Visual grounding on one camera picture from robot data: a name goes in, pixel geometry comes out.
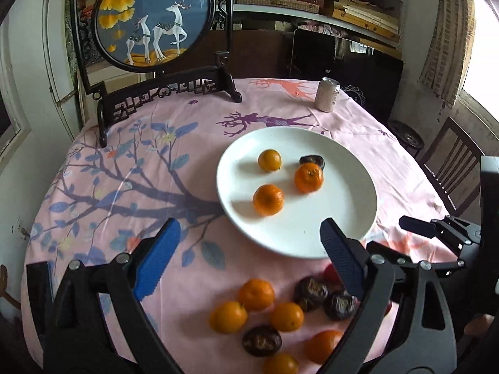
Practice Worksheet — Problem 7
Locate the dark wooden chair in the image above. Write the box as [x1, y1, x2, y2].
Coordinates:
[419, 117, 486, 215]

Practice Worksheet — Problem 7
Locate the dark wrinkled passion fruit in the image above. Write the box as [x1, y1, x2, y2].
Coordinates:
[323, 290, 357, 321]
[242, 325, 282, 357]
[299, 155, 325, 170]
[293, 276, 329, 312]

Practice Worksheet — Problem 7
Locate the beige checked curtain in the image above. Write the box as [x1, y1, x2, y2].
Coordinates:
[419, 0, 477, 107]

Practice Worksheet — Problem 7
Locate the pink printed tablecloth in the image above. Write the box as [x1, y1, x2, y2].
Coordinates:
[19, 78, 449, 371]

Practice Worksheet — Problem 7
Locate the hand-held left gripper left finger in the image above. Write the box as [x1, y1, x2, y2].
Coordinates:
[47, 217, 184, 374]

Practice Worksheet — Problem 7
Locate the white door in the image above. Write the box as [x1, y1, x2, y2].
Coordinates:
[41, 0, 84, 141]

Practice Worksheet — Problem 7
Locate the bright window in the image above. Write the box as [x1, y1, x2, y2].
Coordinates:
[460, 0, 499, 100]

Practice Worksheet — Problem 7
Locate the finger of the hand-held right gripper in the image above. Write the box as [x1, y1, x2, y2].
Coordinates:
[366, 241, 466, 281]
[398, 215, 482, 256]

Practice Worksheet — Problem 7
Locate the white round plate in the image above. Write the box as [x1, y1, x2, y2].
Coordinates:
[216, 126, 378, 260]

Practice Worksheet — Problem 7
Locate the stack of yellow wooden boxes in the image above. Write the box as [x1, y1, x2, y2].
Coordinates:
[331, 0, 402, 37]

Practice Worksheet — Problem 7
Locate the white wall shelf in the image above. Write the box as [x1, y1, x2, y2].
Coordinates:
[230, 0, 408, 53]

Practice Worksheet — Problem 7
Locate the pink folded cloth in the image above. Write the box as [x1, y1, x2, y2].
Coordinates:
[299, 21, 346, 36]

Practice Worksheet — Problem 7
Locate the round deer embroidery table screen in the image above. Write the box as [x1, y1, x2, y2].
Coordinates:
[69, 0, 242, 149]

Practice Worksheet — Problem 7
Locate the brown wooden board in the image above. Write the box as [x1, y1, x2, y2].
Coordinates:
[212, 29, 294, 79]

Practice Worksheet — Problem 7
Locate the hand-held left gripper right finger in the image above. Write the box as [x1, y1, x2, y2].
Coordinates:
[317, 217, 458, 374]

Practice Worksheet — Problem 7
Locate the pale pink drink can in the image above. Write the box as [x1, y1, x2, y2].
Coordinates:
[315, 78, 342, 113]

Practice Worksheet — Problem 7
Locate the black folding table panel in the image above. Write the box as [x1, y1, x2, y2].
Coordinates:
[292, 28, 404, 125]

